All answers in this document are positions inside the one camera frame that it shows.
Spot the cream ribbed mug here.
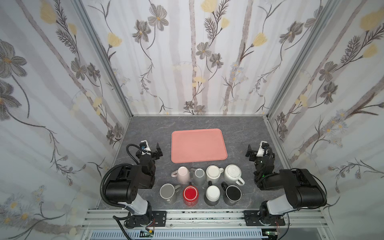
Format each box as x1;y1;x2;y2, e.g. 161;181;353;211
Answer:
224;164;245;186

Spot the white mug red inside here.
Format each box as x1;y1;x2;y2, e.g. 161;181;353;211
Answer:
206;165;225;184

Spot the black mug white rim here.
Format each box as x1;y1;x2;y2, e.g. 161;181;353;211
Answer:
221;182;242;206

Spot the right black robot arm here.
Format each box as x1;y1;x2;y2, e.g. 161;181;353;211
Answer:
246;141;327;226

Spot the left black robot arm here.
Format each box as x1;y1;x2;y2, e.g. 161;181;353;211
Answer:
100;140;163;231

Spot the pink upside-down mug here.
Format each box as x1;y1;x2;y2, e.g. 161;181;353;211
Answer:
171;167;191;185

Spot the large grey upside-down mug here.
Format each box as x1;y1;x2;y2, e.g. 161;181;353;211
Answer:
160;183;182;205

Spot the small grey upside-down mug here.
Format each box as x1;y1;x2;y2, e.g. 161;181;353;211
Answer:
191;168;206;187

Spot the red upside-down mug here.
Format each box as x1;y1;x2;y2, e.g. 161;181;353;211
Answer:
183;183;199;207

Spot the grey mug white base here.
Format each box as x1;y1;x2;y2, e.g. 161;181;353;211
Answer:
204;181;221;206

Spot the pink rectangular tray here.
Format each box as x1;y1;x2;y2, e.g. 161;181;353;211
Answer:
171;129;228;164

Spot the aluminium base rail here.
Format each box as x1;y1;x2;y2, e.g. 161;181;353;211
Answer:
81;209;334;240

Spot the white slotted cable duct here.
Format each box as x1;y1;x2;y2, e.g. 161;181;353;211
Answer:
88;229;268;240

